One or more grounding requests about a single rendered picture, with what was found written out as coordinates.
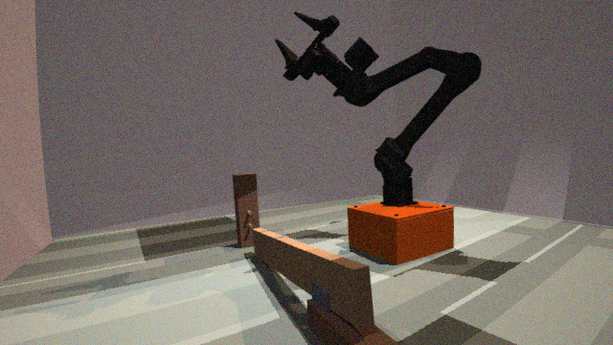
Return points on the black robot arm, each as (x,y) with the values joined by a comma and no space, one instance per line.
(460,69)

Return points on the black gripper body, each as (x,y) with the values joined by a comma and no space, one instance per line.
(326,29)

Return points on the long brown wooden beam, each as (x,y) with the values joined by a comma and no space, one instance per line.
(348,282)

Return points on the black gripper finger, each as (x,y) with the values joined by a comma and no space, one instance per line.
(288,55)
(312,22)

